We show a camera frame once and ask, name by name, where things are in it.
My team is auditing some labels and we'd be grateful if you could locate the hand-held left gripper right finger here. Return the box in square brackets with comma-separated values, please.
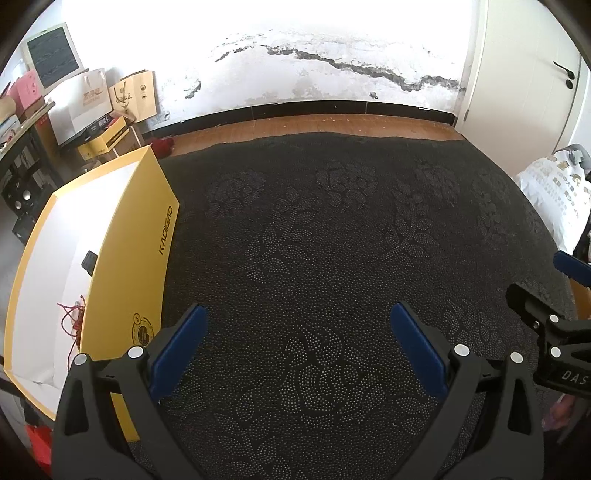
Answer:
[390, 302, 548, 480]

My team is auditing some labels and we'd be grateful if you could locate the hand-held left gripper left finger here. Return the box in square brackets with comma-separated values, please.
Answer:
[53, 304, 208, 480]

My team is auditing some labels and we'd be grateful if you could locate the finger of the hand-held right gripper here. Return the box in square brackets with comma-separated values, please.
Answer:
[505, 282, 591, 365]
[553, 250, 591, 287]

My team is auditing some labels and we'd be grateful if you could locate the red string charm bracelet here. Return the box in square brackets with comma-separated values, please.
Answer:
[56, 295, 88, 370]

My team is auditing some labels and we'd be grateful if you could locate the yellow box with white inside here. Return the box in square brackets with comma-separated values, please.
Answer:
[0, 145, 181, 444]

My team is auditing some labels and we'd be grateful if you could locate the white printed pillow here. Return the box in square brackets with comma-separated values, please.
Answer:
[519, 154, 591, 254]

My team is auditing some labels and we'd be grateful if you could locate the dark flower-patterned mat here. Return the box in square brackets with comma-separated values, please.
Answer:
[124, 131, 578, 480]

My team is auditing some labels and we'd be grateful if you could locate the red plastic bag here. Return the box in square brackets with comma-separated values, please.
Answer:
[25, 425, 56, 467]

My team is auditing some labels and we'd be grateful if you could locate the white door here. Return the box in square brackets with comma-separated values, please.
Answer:
[455, 0, 591, 158]

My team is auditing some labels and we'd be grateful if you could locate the printed brown cardboard box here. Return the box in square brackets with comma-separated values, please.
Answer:
[79, 124, 145, 175]

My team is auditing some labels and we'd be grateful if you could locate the black speaker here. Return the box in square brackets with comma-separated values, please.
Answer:
[2, 178, 40, 215]

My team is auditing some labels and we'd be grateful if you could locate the yellow and black flat box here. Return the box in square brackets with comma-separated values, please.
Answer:
[76, 115, 130, 160]

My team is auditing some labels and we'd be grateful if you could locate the brown paper bag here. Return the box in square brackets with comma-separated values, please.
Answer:
[107, 70, 158, 123]

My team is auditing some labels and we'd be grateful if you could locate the white paper bag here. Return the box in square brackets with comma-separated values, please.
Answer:
[48, 68, 114, 144]

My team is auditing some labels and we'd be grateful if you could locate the pink box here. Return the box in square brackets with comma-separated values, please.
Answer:
[7, 69, 49, 114]

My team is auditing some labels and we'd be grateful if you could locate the white computer monitor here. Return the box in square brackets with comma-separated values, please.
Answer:
[25, 23, 86, 90]

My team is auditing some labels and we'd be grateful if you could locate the black door handle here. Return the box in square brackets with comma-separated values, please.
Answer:
[553, 61, 577, 89]

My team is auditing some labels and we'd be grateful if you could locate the black frame desk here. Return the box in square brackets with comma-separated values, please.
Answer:
[0, 102, 58, 232]

